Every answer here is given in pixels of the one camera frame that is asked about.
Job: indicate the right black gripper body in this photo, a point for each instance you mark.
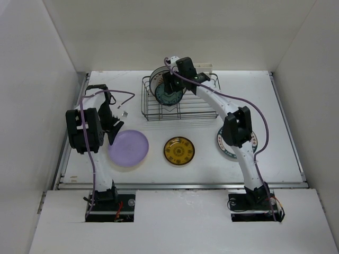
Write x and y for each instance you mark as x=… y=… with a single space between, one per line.
x=184 y=75

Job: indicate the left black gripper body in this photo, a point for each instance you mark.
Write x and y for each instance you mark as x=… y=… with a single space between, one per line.
x=106 y=119

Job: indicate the teal blue patterned plate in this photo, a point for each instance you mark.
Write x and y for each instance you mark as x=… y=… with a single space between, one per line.
x=167 y=99

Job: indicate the purple plastic plate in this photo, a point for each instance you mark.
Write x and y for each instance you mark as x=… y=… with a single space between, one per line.
x=129 y=148

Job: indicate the small yellow patterned plate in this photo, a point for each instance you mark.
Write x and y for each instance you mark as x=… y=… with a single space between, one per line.
x=179 y=151

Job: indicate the white plate blue rim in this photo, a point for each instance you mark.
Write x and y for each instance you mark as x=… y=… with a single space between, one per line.
x=227 y=151

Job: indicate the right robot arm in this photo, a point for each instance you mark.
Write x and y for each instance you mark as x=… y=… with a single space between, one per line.
x=236 y=131

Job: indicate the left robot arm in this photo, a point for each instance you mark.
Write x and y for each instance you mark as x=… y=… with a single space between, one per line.
x=87 y=127

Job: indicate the grey rimmed patterned plate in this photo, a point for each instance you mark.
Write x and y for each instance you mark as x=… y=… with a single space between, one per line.
x=156 y=78

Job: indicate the white utensil holder cup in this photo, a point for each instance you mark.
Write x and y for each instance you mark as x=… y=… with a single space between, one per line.
x=206 y=68

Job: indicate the wire dish rack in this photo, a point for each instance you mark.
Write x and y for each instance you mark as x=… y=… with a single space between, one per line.
x=189 y=107

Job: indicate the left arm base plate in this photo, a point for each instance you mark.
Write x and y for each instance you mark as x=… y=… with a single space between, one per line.
x=121 y=211

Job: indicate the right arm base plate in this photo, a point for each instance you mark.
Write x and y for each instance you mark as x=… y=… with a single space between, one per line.
x=268 y=210

